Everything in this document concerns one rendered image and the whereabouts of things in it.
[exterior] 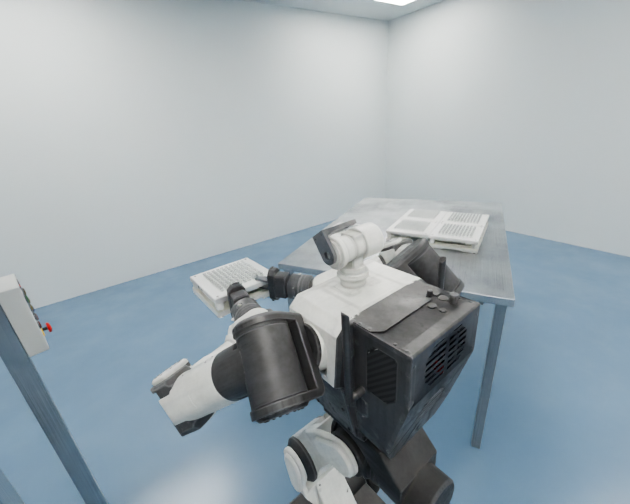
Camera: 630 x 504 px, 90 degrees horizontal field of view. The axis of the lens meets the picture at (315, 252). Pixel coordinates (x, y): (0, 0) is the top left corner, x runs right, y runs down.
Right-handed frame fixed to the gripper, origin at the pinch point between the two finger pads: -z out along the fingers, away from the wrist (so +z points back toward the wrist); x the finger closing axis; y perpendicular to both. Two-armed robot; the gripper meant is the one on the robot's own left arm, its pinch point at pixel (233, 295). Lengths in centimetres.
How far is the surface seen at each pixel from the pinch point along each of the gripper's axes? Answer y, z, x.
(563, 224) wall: 411, -65, 84
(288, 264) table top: 41, -45, 18
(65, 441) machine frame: -68, -34, 59
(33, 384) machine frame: -69, -34, 29
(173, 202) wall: 20, -312, 33
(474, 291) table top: 90, 29, 17
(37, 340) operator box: -63, -36, 14
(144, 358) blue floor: -44, -141, 110
